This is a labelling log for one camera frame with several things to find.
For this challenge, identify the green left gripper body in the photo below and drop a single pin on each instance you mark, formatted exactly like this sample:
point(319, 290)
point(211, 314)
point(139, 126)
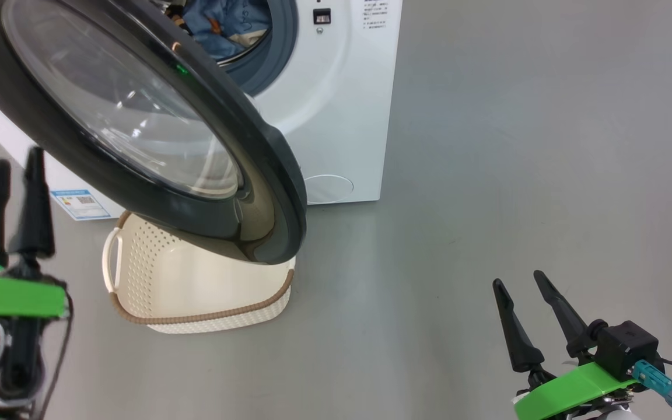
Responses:
point(9, 297)

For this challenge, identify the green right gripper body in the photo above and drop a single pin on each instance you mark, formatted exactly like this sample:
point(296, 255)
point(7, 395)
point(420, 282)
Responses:
point(569, 388)

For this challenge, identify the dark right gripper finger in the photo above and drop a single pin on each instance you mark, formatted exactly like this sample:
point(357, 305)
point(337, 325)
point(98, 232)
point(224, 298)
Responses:
point(520, 344)
point(569, 326)

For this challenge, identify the black glass washing machine door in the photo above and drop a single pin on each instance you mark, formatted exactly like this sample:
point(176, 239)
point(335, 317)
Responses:
point(137, 116)

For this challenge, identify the large blue cartoon garment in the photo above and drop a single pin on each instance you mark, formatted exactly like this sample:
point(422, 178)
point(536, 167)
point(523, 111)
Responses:
point(248, 23)

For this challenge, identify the cream perforated laundry basket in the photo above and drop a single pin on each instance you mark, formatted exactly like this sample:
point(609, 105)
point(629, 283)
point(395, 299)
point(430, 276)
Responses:
point(196, 286)

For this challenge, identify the white washing machine body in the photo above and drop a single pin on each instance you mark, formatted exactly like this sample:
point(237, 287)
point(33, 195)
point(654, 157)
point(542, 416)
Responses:
point(347, 116)

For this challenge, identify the grey rubber door gasket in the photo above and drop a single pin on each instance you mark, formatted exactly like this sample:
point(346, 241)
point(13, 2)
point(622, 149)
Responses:
point(280, 52)

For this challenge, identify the black door latch socket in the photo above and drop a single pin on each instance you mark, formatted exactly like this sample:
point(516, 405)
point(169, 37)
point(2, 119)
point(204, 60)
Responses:
point(322, 16)

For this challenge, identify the blue energy label sticker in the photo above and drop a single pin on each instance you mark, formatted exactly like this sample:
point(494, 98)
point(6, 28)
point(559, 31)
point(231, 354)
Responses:
point(82, 204)

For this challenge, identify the round white filter cover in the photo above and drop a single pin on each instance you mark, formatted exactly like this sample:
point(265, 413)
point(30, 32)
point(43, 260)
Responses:
point(330, 189)

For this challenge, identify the printed text label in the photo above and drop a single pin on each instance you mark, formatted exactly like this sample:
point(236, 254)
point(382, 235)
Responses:
point(375, 14)

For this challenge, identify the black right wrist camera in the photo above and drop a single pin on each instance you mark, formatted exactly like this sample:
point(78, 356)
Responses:
point(627, 347)

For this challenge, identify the teal right camera connector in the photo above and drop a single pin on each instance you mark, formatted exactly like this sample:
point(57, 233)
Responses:
point(657, 382)

